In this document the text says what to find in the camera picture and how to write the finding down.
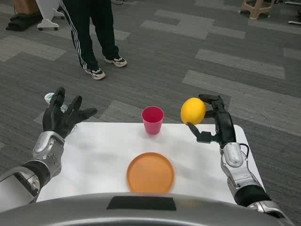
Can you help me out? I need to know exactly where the beige plastic stool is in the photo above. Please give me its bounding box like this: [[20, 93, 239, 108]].
[[238, 0, 281, 20]]

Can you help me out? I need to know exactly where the brown cardboard box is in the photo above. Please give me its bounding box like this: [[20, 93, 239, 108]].
[[13, 0, 40, 16]]

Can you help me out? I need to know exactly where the black cloth bundle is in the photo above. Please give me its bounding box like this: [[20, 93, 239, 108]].
[[6, 11, 45, 32]]

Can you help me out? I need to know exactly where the clear bottle with green label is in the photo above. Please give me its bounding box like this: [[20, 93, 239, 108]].
[[44, 92, 79, 134]]

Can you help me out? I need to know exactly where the white wheeled stand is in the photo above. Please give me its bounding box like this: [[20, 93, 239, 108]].
[[37, 0, 65, 32]]

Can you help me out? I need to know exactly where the person in black trousers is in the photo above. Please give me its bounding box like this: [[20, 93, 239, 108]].
[[58, 0, 128, 81]]

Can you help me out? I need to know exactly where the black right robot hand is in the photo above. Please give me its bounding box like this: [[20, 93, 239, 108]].
[[187, 94, 237, 149]]

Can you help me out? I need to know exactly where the yellow lemon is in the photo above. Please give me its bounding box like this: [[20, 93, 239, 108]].
[[180, 97, 207, 126]]

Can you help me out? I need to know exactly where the silver robot chest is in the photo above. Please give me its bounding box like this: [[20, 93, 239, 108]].
[[0, 192, 294, 226]]

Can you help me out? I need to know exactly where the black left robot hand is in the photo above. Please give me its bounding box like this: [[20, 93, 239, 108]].
[[42, 87, 98, 140]]

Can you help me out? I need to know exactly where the orange round plate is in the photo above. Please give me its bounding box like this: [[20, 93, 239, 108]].
[[126, 152, 176, 194]]

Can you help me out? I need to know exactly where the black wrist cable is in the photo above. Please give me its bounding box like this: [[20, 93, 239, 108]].
[[238, 143, 250, 163]]

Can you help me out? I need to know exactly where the pink plastic cup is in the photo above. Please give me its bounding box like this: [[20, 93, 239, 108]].
[[141, 106, 165, 135]]

